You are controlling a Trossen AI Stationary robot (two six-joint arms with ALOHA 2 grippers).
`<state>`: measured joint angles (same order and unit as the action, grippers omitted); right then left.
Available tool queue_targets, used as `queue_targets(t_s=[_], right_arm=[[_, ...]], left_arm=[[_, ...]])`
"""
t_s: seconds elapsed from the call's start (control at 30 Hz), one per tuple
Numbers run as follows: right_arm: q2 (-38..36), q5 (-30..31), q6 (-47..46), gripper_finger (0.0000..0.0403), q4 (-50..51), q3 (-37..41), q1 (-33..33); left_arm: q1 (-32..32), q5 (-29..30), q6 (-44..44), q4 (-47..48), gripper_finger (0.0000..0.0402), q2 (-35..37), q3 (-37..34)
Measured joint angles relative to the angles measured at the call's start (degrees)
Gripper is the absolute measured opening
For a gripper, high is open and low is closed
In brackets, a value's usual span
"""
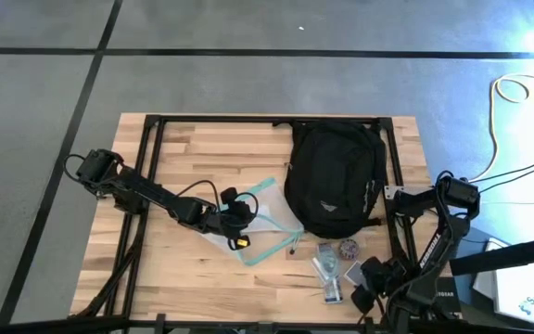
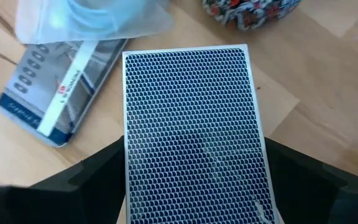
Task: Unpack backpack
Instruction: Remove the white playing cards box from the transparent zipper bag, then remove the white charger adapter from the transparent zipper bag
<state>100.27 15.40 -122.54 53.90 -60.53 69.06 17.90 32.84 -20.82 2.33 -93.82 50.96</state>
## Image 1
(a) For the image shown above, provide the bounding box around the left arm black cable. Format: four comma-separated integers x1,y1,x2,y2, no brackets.
173,179,224,212

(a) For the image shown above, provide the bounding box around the grey metal mounting plate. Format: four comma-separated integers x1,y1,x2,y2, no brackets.
384,184,433,201

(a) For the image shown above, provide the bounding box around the round patterned disc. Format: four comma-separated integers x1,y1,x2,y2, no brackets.
338,238,361,261

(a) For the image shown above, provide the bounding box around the cream floor cable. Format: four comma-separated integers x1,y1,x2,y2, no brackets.
473,73,534,185

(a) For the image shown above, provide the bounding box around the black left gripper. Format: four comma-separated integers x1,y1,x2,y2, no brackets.
214,186,257,251

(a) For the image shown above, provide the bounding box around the grey card dark border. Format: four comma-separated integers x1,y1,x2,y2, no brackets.
343,261,366,288

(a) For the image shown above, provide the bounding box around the black backpack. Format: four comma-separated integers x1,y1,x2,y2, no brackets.
271,119,388,241

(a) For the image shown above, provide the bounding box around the black Netgear box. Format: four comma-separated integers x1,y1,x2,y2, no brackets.
433,276,463,315

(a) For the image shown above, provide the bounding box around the black diagonal support beam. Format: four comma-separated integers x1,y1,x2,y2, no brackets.
450,234,534,277

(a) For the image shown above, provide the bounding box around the white box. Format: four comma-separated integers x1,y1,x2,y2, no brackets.
473,262,534,331

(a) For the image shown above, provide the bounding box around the clear bag with teal cable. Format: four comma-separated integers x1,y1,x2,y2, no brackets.
310,240,346,306

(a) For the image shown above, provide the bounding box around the white mesh pouch teal trim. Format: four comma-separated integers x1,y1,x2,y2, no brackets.
198,175,306,268

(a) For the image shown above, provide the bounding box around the thin black floor cable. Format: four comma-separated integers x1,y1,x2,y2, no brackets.
477,161,534,194

